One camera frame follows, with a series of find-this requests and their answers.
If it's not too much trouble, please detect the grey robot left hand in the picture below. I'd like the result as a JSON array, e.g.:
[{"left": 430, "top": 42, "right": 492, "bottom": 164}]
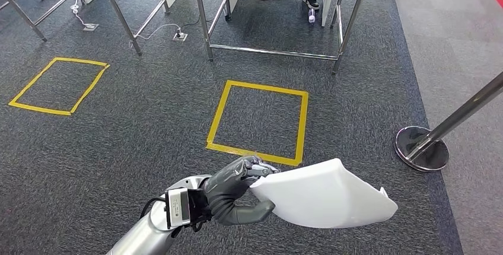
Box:
[{"left": 203, "top": 155, "right": 281, "bottom": 227}]

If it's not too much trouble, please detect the white plastic shell part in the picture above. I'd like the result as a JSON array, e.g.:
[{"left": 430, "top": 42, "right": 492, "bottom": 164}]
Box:
[{"left": 249, "top": 158, "right": 399, "bottom": 230}]

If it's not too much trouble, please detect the chrome base stanchion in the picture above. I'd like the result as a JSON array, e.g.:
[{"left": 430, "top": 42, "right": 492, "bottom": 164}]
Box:
[{"left": 394, "top": 71, "right": 503, "bottom": 173}]

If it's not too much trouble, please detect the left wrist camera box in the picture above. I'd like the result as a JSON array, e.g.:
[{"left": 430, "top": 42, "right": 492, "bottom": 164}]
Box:
[{"left": 165, "top": 188, "right": 192, "bottom": 231}]

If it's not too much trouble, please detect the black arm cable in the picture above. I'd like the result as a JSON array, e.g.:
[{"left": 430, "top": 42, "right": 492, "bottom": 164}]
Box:
[{"left": 139, "top": 196, "right": 168, "bottom": 221}]

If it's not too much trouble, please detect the black power cable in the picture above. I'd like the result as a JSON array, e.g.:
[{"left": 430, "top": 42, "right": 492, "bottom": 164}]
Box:
[{"left": 180, "top": 17, "right": 203, "bottom": 30}]

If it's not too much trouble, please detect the white power cable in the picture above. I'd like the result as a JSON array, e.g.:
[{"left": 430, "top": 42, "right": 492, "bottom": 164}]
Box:
[
  {"left": 129, "top": 22, "right": 182, "bottom": 47},
  {"left": 69, "top": 4, "right": 93, "bottom": 28}
]

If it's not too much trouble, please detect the steel frame table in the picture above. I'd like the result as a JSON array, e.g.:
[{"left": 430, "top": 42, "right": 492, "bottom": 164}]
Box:
[
  {"left": 72, "top": 0, "right": 171, "bottom": 56},
  {"left": 0, "top": 0, "right": 85, "bottom": 43}
]

